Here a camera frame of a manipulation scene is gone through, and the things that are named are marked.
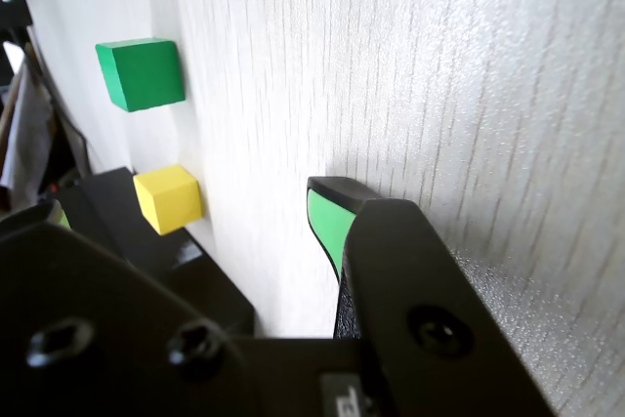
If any green wooden cube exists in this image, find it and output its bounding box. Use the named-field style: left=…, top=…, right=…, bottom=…
left=95, top=38, right=187, bottom=113

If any yellow wooden cube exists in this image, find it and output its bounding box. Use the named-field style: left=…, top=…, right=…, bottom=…
left=132, top=164, right=203, bottom=236

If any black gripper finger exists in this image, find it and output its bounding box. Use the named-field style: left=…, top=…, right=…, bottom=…
left=306, top=176, right=558, bottom=417
left=0, top=199, right=255, bottom=417

